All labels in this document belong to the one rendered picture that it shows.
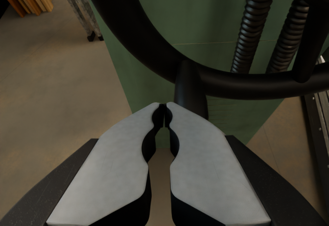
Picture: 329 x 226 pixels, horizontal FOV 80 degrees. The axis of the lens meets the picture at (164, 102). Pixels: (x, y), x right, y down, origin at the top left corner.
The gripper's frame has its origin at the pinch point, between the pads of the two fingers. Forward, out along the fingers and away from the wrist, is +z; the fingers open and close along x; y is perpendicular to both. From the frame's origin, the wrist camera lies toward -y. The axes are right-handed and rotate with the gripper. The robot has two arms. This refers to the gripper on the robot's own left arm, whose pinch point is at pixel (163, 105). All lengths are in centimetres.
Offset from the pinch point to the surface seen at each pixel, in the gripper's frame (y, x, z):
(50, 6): -5, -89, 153
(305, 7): -4.6, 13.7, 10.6
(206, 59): 5.6, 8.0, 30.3
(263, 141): 52, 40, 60
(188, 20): -2.5, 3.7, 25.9
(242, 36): -1.8, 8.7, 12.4
